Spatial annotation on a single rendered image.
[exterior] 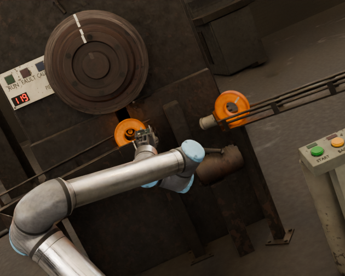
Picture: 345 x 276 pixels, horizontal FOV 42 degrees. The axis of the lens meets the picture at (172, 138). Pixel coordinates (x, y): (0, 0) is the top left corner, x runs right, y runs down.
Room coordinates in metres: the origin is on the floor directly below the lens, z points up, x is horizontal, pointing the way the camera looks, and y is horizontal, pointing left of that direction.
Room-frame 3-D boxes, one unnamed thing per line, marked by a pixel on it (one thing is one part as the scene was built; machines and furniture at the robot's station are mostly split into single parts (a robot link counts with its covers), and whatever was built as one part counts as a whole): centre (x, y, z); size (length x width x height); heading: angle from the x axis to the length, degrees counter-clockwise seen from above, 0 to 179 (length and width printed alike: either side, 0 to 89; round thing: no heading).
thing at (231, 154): (2.00, -0.15, 0.27); 0.22 x 0.13 x 0.53; 90
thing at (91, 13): (2.14, 0.18, 1.11); 0.47 x 0.06 x 0.47; 90
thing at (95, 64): (2.04, 0.18, 1.11); 0.28 x 0.06 x 0.28; 90
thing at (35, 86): (2.25, 0.52, 1.15); 0.26 x 0.02 x 0.18; 90
